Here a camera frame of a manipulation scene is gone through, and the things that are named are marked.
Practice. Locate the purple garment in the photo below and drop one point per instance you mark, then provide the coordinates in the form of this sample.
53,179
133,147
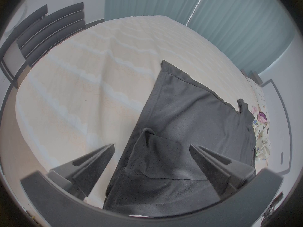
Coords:
262,116

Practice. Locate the blue-green curtain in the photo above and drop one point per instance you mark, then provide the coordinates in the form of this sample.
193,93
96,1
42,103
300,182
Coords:
153,3
243,25

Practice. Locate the black T-shirt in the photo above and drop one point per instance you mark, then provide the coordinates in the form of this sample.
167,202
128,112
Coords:
189,117

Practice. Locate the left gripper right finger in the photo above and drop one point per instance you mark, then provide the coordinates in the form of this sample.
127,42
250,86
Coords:
217,171

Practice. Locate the grey bedside table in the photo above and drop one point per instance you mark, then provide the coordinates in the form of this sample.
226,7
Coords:
255,76

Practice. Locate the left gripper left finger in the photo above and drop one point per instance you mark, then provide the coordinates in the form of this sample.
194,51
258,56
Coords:
90,169

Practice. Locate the pink garment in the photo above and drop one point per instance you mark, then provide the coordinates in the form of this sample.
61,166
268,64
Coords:
255,111

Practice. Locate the white printed pillow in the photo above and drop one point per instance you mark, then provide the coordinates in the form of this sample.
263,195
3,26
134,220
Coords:
259,96

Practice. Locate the bed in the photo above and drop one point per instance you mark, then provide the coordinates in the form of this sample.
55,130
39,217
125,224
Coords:
82,79

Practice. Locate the white printed garment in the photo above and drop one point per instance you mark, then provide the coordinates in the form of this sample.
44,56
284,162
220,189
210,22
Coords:
261,145

